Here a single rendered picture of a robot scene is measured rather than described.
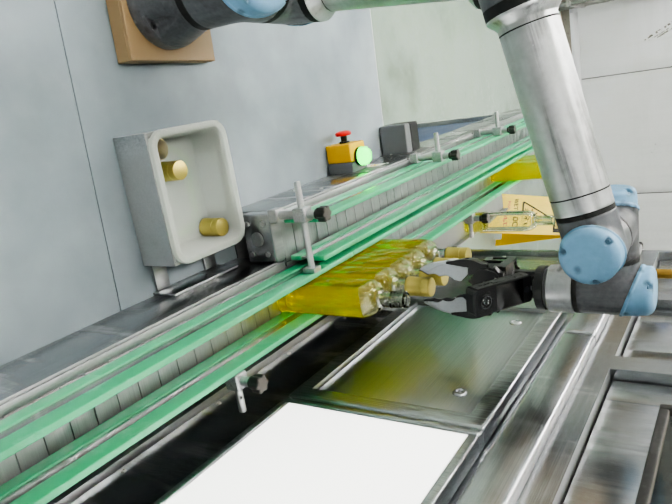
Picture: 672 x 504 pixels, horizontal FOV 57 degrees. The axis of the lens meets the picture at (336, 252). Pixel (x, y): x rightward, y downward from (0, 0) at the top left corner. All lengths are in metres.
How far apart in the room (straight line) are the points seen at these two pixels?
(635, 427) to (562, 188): 0.37
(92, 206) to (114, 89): 0.20
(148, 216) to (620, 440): 0.79
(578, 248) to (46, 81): 0.79
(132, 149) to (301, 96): 0.54
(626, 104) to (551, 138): 6.14
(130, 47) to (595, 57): 6.15
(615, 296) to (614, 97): 6.02
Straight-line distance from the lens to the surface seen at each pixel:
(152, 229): 1.08
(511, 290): 1.02
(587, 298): 1.00
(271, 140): 1.39
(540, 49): 0.83
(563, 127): 0.82
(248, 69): 1.36
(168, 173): 1.10
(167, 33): 1.12
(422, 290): 1.09
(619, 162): 7.04
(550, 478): 0.87
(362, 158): 1.51
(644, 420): 1.02
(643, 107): 6.94
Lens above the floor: 1.63
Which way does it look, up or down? 34 degrees down
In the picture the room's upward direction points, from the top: 90 degrees clockwise
